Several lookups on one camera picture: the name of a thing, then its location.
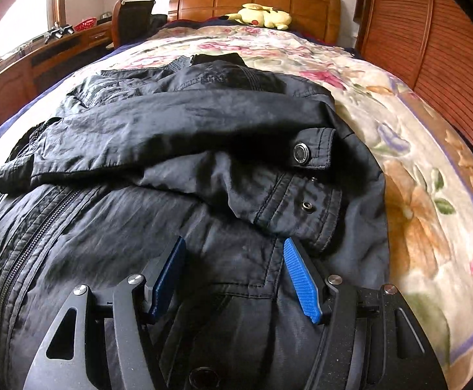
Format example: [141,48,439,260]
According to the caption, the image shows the wooden wardrobe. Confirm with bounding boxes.
[356,0,473,146]

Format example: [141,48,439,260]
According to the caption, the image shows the yellow plush toy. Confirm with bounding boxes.
[225,3,292,30]

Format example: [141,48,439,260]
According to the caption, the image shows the wooden desk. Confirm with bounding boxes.
[0,22,112,126]

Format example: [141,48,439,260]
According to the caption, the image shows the black binoculars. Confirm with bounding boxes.
[44,25,75,44]

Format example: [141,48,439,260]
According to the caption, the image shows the black jacket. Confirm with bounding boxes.
[0,58,389,389]

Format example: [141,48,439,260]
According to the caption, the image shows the floral bed blanket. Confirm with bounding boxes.
[0,22,473,389]

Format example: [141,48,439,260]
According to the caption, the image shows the red basket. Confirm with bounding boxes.
[73,17,97,32]

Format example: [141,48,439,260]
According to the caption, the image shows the wooden headboard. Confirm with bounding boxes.
[167,0,341,45]

